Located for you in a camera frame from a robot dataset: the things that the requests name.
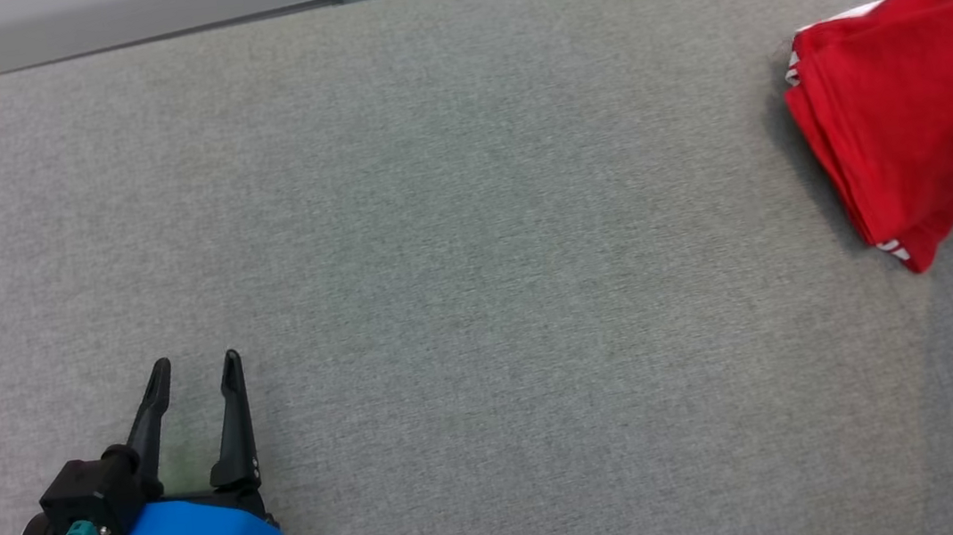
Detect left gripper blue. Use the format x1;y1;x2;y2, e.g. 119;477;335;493
79;346;283;535

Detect red basketball jersey white sleeves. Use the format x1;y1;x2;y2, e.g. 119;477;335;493
774;0;953;287

